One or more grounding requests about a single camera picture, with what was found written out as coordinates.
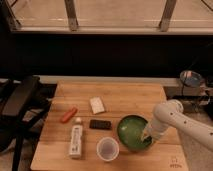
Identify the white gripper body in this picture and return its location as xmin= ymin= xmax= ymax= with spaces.
xmin=144 ymin=122 xmax=165 ymax=138

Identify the pale translucent gripper finger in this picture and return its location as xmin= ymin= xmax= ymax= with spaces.
xmin=141 ymin=133 xmax=152 ymax=142

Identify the green ceramic bowl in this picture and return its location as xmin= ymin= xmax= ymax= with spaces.
xmin=117 ymin=115 xmax=152 ymax=152

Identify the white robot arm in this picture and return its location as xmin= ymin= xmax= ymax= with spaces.
xmin=141 ymin=100 xmax=213 ymax=151

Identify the clear plastic cup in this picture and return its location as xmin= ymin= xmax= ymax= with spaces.
xmin=96 ymin=137 xmax=119 ymax=162

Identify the black rectangular block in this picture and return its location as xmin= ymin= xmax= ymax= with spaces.
xmin=89 ymin=120 xmax=111 ymax=130

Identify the white sponge block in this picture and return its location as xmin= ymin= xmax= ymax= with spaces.
xmin=90 ymin=97 xmax=105 ymax=114

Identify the white tube bottle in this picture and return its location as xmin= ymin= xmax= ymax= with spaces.
xmin=69 ymin=117 xmax=83 ymax=159

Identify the orange carrot toy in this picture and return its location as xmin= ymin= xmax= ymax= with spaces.
xmin=60 ymin=107 xmax=78 ymax=123

